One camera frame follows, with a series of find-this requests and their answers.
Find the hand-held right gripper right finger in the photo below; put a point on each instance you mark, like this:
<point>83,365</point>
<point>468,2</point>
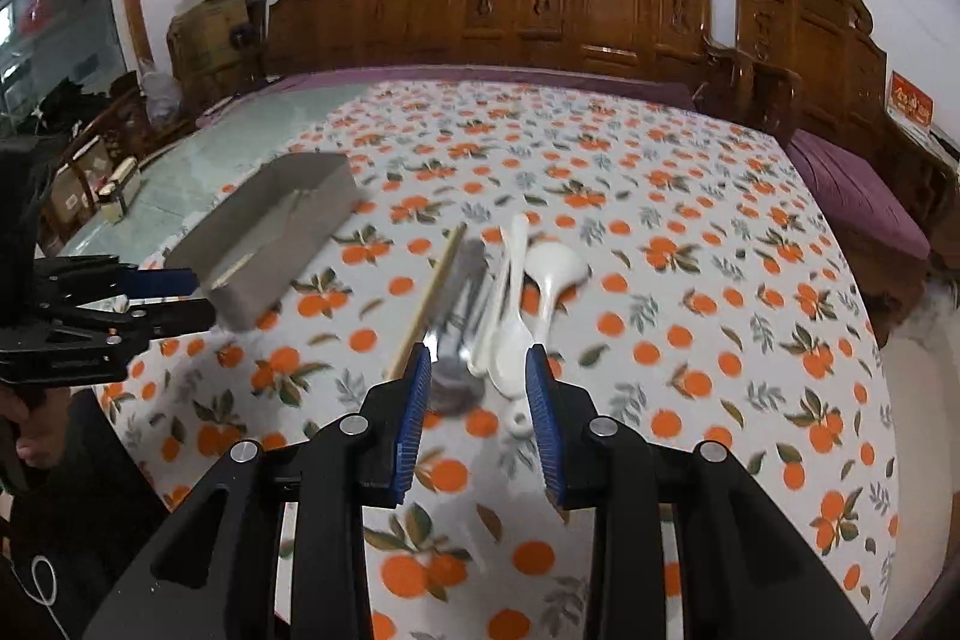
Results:
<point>541,415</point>

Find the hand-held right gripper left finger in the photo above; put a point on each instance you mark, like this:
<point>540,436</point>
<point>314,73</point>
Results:
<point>414,415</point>

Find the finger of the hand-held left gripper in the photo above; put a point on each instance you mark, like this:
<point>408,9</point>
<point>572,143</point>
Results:
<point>161,281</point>
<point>180,314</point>

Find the metal spoon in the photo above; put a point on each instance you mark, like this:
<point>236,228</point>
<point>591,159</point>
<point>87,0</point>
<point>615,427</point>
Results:
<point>454,389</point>
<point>469,265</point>

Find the metal tray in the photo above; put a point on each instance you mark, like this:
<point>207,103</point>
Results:
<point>270,220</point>

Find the white plastic ladle spoon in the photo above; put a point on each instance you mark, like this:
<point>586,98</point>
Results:
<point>559,271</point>

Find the person's left hand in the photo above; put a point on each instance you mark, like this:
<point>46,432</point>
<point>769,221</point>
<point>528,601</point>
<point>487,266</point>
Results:
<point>41,437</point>

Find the small cardboard box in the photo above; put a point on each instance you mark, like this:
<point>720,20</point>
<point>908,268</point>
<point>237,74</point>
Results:
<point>75,183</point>

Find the cream box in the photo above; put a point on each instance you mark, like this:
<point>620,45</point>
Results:
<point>120,190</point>

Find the low wooden chair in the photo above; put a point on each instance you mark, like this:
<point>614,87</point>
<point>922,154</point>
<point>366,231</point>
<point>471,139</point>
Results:
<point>120,123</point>

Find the clear plastic bag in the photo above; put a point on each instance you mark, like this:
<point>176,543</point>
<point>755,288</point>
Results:
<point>160,94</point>

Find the window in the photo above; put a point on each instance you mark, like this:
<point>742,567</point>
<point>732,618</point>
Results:
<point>60,18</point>

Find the orange print tablecloth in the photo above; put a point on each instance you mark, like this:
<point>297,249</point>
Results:
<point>675,280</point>

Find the person's dark clothing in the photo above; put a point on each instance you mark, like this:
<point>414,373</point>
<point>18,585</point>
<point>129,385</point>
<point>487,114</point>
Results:
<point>97,520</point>

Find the large cardboard box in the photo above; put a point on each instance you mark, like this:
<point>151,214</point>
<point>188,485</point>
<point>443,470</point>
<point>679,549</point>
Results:
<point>206,44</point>

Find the black round object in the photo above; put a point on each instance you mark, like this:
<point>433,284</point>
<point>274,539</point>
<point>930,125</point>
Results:
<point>240,36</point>

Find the purple armchair cushion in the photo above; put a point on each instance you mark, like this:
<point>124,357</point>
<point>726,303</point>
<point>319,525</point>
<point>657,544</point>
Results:
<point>855,197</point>

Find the carved wooden armchair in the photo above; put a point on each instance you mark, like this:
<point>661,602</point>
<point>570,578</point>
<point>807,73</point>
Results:
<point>817,48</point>

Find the red sign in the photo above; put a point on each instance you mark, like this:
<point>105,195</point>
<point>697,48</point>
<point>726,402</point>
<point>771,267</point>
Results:
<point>909,99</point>

